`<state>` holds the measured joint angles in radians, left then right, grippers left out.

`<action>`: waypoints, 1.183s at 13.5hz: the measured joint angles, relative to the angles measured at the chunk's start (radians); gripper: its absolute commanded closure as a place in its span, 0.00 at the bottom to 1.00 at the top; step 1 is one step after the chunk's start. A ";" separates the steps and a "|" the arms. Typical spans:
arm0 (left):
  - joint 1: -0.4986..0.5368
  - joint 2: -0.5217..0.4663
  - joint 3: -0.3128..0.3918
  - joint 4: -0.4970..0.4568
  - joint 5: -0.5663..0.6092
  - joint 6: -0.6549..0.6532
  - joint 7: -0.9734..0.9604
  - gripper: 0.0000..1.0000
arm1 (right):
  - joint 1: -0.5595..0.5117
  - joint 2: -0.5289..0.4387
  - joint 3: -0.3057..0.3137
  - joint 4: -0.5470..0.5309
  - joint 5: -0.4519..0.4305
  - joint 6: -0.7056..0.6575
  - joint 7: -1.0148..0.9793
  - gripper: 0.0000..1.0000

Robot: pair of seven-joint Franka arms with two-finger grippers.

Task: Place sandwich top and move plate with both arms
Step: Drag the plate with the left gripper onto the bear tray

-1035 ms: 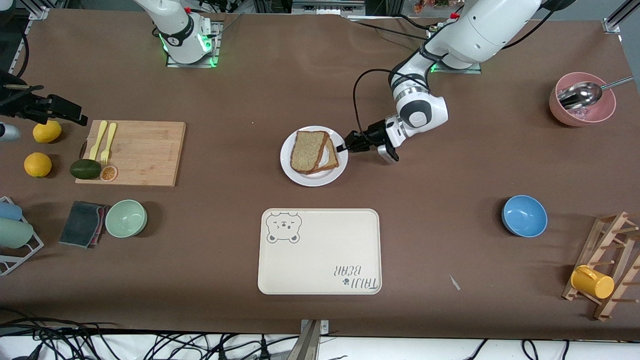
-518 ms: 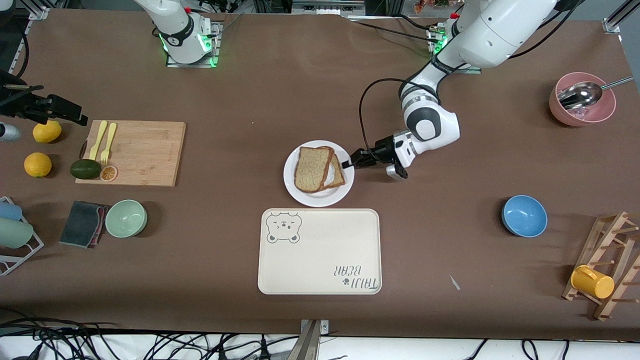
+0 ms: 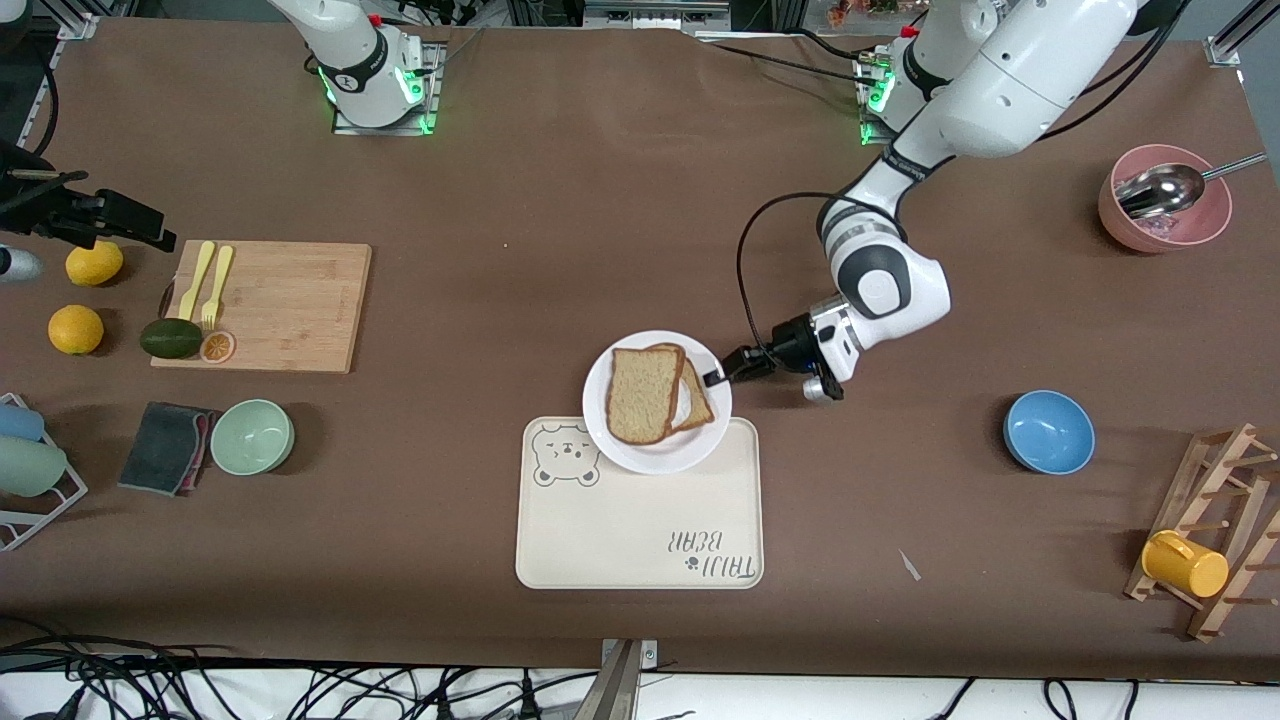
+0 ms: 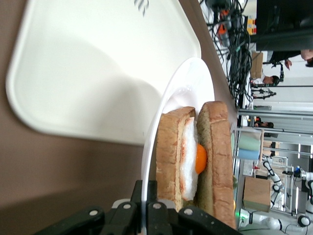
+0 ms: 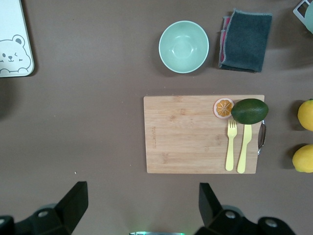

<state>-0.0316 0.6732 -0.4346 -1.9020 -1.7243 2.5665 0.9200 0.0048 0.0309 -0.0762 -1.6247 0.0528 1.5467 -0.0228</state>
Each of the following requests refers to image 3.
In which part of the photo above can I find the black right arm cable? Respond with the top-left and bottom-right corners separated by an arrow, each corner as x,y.
38,62 -> 63,153

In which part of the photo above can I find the wooden mug rack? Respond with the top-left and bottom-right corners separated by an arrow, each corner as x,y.
1123,422 -> 1280,643

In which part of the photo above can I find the yellow mug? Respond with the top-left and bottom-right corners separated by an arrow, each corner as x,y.
1141,530 -> 1230,600

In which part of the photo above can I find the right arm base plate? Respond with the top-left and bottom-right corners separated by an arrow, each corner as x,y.
333,40 -> 441,136

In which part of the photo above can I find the pink folded cloth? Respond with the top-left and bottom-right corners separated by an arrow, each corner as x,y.
185,410 -> 219,491

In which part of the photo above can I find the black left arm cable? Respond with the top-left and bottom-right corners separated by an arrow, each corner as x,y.
738,192 -> 851,351

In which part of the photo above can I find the dark grey folded cloth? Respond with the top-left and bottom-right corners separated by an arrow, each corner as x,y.
118,401 -> 213,497

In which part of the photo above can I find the colourful toy pile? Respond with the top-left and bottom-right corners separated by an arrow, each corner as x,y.
828,0 -> 901,26

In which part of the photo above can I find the black floor cable tangle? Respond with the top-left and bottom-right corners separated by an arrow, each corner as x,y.
0,615 -> 601,720

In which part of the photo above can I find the white wire rack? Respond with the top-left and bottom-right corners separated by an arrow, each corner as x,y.
0,392 -> 89,553

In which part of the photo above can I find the yellow plastic knife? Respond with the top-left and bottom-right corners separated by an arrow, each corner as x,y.
178,240 -> 217,323

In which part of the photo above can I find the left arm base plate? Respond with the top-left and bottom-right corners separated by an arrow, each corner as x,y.
858,55 -> 964,149

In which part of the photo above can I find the pink bowl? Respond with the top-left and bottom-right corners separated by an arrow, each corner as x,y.
1098,144 -> 1233,254

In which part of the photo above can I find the yellow lemon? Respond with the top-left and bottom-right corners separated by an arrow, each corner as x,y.
65,241 -> 125,288
48,305 -> 105,356

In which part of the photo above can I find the blue cup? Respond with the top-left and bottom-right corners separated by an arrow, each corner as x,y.
0,402 -> 46,443

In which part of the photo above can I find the yellow plastic fork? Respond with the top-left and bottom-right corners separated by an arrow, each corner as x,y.
201,245 -> 235,331

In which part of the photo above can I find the metal ladle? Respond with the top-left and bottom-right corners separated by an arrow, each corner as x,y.
1115,152 -> 1269,219

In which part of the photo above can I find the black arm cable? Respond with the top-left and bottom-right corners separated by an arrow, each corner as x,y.
738,192 -> 851,351
38,62 -> 63,153

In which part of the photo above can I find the plain brown bread slice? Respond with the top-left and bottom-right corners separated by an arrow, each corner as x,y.
606,346 -> 687,446

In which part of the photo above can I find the pale green cup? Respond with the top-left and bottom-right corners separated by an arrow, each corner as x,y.
0,436 -> 68,499

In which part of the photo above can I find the grey metal box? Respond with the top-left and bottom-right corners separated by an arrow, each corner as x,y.
585,0 -> 731,31

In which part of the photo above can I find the dark green avocado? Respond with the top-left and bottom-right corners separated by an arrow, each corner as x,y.
139,318 -> 204,360

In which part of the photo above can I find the metal mount bracket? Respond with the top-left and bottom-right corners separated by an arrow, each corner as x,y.
585,638 -> 661,720

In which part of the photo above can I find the round white plate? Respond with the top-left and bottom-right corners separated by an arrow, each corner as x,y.
582,330 -> 733,476

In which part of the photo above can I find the black base cable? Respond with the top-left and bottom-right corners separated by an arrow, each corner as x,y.
690,30 -> 886,86

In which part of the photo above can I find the blue bowl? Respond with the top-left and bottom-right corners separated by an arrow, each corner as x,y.
1003,389 -> 1097,476

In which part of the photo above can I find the aluminium frame bar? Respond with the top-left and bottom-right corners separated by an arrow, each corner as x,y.
1207,0 -> 1280,69

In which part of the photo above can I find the light green bowl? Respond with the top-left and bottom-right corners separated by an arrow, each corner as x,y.
209,399 -> 296,477

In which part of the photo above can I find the wooden cutting board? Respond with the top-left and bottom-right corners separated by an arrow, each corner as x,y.
150,240 -> 373,375

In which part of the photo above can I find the cream bear print tray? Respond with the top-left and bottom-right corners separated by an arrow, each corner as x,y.
515,416 -> 766,591

